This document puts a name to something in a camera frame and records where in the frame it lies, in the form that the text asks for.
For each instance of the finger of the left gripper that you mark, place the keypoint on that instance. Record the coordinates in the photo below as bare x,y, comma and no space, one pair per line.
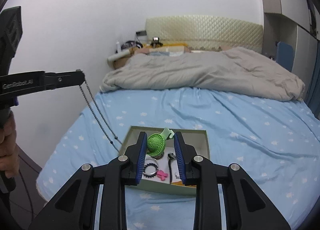
62,80

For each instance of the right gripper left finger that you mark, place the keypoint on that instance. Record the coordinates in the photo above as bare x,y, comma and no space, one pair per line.
74,205

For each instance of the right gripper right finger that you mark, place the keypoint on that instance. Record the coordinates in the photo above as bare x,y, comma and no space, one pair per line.
246,205

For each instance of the pink hair clip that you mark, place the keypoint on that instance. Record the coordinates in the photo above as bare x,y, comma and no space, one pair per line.
162,175

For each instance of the green crochet hair clip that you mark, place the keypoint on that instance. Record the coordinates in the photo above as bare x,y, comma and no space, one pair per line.
157,142

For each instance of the orange wooden gourd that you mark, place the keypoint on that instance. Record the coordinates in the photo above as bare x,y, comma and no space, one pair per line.
180,183

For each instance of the black patterned bangle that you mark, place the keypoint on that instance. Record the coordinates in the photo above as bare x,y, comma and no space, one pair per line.
157,157

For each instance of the person's left hand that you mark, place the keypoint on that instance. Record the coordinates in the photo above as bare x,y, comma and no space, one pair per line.
9,161

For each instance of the white paper roll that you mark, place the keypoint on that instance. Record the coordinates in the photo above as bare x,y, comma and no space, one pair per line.
121,54

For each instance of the cardboard box bedside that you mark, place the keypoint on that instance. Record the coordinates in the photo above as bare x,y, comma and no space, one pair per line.
120,62

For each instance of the light blue bed sheet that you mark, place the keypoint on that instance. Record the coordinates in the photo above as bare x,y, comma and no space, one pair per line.
277,143

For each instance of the white plastic bottle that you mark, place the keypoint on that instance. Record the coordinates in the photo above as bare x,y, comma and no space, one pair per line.
118,47

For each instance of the green cardboard box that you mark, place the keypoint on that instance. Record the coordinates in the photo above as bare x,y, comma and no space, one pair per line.
197,138

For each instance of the blue curtain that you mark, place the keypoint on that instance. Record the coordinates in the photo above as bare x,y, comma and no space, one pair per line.
313,94

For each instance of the grey duvet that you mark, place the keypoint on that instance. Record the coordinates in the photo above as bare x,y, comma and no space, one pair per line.
237,70

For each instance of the cream quilted headboard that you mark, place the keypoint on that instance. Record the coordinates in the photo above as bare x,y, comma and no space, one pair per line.
203,32

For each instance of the blue chair back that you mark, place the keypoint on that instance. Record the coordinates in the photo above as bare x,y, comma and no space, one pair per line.
285,55

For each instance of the grey wardrobe cabinet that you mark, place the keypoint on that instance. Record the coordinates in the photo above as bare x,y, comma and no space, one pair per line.
289,21

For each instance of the small black camera device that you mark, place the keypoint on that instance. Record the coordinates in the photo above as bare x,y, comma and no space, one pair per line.
155,43

